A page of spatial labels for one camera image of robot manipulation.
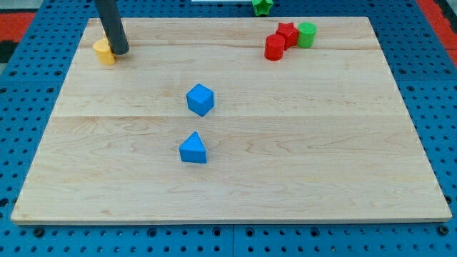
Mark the blue cube block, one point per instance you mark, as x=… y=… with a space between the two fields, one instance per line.
x=200 y=99

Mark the light wooden board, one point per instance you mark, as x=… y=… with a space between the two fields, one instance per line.
x=320 y=136

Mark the blue triangular prism block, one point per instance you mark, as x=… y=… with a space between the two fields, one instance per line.
x=192 y=150

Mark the red cylinder block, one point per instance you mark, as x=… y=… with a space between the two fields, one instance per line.
x=274 y=47

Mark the red star block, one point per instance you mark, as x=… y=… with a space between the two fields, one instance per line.
x=289 y=32

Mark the green cylinder block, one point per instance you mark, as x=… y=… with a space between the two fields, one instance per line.
x=306 y=34

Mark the green star block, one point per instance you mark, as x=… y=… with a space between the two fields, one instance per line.
x=262 y=7

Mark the yellow block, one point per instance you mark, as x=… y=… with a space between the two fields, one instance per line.
x=103 y=52

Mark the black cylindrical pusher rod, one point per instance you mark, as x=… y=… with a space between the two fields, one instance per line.
x=113 y=27

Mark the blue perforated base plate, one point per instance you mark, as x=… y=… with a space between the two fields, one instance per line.
x=422 y=67

